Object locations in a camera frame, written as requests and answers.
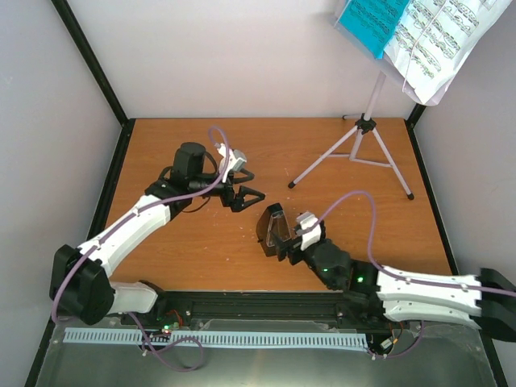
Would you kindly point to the white tripod music stand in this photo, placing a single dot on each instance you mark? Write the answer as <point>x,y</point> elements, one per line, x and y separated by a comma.
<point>363,126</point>

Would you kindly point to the white sheet music paper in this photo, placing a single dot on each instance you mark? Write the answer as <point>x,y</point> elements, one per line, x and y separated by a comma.
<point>432,41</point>

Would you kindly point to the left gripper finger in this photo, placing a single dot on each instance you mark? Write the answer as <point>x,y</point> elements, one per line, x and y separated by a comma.
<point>245,198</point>
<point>242,176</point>

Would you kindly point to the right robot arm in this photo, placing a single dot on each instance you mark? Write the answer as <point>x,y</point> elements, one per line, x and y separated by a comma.
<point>485,301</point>

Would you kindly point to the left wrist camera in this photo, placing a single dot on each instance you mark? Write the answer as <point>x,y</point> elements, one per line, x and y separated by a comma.
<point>232,161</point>

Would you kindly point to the black aluminium frame post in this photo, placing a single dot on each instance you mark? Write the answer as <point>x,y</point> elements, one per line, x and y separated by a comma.
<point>414,116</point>

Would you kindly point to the grey slotted cable duct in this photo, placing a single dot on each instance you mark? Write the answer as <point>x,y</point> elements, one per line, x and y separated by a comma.
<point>220,339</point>

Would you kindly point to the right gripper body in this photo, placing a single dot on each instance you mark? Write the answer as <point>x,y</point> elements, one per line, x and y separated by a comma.
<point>293,247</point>

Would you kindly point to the blue sheet music paper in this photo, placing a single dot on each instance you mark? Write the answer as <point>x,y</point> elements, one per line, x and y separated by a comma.
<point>372,22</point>

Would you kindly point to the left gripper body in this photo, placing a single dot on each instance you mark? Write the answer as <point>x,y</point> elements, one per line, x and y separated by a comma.
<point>227,197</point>

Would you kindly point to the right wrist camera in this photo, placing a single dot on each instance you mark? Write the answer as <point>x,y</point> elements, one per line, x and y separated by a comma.
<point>309,228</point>

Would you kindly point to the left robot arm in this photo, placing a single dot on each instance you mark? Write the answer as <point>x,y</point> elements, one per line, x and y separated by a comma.
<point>80,281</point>

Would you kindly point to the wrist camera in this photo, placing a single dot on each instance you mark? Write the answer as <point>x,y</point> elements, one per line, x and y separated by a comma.
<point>309,228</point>
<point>232,161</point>

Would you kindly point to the black metronome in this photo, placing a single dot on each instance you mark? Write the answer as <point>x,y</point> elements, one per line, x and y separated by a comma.
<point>262,226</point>

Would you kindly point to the clear metronome cover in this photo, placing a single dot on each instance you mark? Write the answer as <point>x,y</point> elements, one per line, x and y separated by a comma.
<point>278,228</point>

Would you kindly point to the black left frame post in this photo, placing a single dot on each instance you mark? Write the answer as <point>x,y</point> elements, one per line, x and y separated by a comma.
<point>73,27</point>

